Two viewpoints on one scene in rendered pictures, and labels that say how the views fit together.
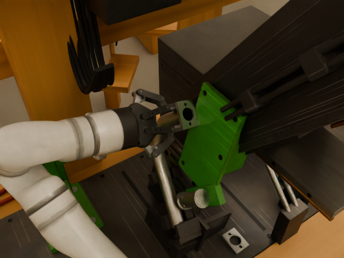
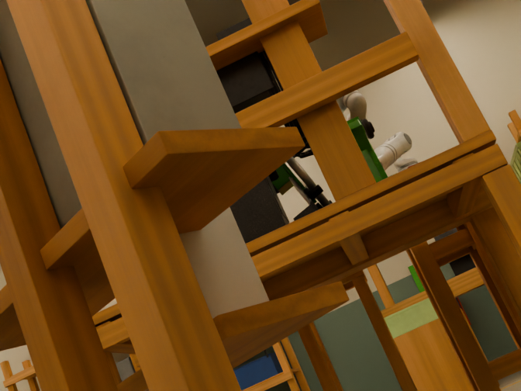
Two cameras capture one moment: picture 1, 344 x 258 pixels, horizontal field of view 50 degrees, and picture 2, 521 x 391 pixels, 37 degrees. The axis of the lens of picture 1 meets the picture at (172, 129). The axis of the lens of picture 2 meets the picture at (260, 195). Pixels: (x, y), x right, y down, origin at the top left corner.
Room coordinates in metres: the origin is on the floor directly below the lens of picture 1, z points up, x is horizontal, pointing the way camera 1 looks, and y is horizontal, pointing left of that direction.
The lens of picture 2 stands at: (2.77, 1.58, 0.30)
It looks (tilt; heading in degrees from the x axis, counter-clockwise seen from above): 16 degrees up; 219
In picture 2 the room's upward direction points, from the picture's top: 24 degrees counter-clockwise
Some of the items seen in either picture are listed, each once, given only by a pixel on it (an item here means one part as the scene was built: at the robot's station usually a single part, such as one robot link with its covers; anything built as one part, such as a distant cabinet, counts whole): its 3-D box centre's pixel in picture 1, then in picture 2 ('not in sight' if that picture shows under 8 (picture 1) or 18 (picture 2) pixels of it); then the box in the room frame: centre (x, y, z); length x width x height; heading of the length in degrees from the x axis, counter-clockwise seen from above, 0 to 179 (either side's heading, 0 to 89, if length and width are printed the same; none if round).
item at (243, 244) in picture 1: (235, 240); not in sight; (0.44, -0.15, 0.90); 0.06 x 0.04 x 0.01; 33
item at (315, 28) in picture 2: not in sight; (205, 71); (0.83, 0.02, 1.52); 0.90 x 0.25 x 0.04; 124
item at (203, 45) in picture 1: (222, 91); (233, 205); (0.78, -0.14, 1.07); 0.30 x 0.18 x 0.34; 124
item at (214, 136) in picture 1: (220, 136); (279, 172); (0.52, -0.10, 1.17); 0.13 x 0.12 x 0.20; 124
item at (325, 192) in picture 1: (283, 136); not in sight; (0.57, -0.25, 1.11); 0.39 x 0.16 x 0.03; 34
